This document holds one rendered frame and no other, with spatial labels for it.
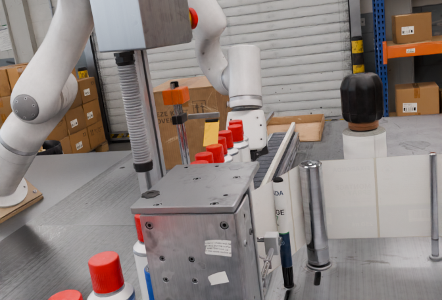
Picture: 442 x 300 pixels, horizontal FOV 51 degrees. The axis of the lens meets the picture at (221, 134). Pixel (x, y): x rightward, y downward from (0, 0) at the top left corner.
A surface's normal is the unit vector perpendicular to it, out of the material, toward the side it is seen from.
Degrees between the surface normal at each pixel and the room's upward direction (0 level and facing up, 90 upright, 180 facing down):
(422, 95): 90
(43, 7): 90
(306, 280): 0
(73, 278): 0
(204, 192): 0
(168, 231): 90
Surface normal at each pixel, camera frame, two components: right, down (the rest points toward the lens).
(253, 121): -0.21, -0.12
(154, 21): 0.64, 0.10
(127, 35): -0.76, 0.25
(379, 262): -0.13, -0.96
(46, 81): 0.26, 0.07
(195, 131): -0.18, 0.25
